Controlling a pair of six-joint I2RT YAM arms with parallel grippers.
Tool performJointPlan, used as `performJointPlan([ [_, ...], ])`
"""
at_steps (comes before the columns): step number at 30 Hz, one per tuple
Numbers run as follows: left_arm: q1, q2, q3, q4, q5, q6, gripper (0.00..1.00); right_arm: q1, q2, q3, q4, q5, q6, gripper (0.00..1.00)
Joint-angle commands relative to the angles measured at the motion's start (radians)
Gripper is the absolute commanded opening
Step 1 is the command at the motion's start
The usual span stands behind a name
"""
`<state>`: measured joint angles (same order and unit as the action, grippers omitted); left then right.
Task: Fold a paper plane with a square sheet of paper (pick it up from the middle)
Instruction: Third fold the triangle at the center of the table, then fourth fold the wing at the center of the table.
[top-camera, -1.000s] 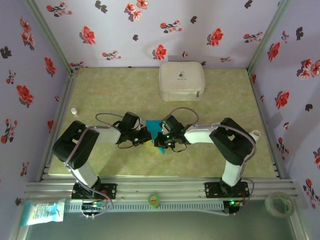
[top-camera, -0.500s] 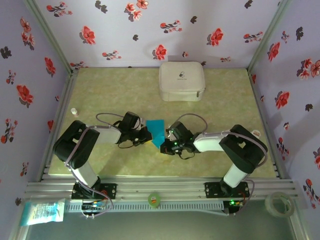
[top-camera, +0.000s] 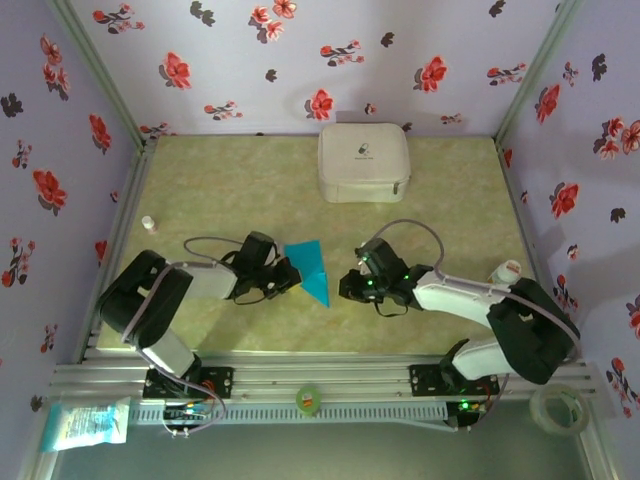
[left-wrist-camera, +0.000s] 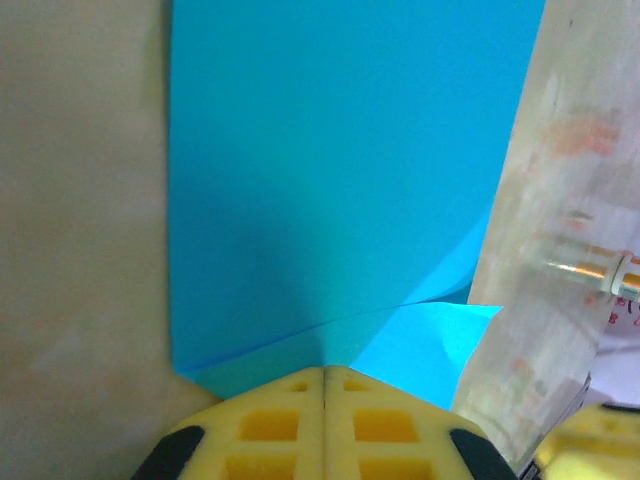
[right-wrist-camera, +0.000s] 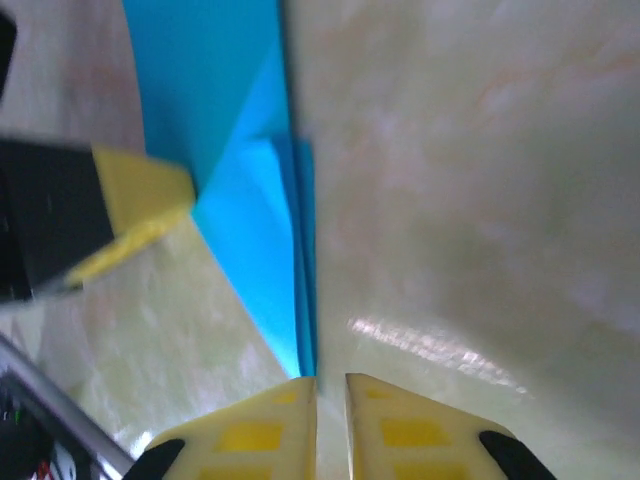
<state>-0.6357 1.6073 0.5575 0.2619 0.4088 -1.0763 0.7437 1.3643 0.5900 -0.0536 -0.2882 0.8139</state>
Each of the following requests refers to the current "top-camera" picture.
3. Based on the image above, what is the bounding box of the blue cloth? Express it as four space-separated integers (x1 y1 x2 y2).
283 239 331 307

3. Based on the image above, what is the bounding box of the white zippered medicine case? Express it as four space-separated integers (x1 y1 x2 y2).
317 122 413 205

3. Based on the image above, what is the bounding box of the small green tape roll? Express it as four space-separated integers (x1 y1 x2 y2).
294 383 322 417

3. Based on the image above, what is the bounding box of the white bottle orange label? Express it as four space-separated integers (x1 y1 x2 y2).
487 259 521 286

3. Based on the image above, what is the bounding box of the clear tape roll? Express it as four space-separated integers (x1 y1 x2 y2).
529 383 590 437

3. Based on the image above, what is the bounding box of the blue white wipes packet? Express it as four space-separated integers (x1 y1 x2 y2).
40 397 132 454

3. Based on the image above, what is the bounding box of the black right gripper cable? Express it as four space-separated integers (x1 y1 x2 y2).
374 299 409 318

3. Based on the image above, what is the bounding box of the lavender right arm cable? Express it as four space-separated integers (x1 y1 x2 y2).
369 218 584 434

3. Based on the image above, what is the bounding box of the lavender arm cable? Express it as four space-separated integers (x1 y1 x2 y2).
369 218 584 434
121 236 251 439

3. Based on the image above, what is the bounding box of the lavender left arm cable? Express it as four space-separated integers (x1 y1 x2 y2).
121 236 251 439

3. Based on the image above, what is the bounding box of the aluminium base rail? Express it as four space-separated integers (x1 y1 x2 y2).
48 351 604 402

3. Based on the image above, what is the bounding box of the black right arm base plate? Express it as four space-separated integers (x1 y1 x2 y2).
408 363 501 399

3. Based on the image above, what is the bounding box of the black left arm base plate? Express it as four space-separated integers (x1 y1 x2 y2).
143 366 235 400

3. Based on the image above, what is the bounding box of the grey slotted cable duct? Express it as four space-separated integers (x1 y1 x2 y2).
128 399 449 426

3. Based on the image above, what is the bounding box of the aluminium side rail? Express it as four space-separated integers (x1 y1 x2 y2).
73 139 157 362
494 138 577 360

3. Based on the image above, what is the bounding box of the aluminium corner post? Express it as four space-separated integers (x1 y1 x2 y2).
43 0 151 147
493 0 587 144

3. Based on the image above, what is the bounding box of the aluminium frame leg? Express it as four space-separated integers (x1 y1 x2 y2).
17 447 57 480
578 424 624 480

